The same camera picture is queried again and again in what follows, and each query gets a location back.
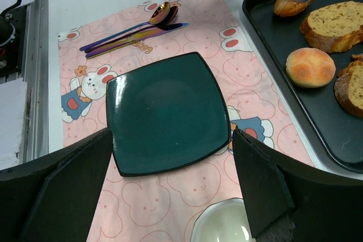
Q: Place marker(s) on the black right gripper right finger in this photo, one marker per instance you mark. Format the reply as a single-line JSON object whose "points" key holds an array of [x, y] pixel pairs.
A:
{"points": [[266, 196]]}

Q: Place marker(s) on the iridescent spoon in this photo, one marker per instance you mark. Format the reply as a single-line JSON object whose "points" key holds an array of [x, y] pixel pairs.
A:
{"points": [[161, 16]]}

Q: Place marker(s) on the round orange bun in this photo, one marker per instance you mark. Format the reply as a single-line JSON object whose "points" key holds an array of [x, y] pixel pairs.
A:
{"points": [[287, 8]]}

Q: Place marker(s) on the dark green square plate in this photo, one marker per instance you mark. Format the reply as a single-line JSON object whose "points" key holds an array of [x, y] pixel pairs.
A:
{"points": [[166, 115]]}

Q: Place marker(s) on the small round bread roll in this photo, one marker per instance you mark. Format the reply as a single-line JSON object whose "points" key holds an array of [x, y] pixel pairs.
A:
{"points": [[310, 68]]}

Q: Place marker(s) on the cream ceramic mug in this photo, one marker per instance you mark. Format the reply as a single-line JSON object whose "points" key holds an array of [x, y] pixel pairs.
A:
{"points": [[223, 221]]}

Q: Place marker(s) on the iridescent knife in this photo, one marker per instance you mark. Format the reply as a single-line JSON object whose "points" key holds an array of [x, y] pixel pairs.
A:
{"points": [[134, 38]]}

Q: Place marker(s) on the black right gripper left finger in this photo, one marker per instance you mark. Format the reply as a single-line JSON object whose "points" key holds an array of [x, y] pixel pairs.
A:
{"points": [[66, 204]]}

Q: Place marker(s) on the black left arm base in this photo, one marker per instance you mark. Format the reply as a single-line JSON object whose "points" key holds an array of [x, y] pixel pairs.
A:
{"points": [[13, 30]]}

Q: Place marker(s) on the brown bread slice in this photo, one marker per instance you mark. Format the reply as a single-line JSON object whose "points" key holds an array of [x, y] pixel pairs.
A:
{"points": [[335, 28]]}

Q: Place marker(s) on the pink bunny placemat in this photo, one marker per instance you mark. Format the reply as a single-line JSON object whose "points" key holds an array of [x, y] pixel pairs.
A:
{"points": [[165, 206]]}

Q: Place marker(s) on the crusty bread slice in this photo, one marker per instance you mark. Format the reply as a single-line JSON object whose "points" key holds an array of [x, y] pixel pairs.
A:
{"points": [[348, 87]]}

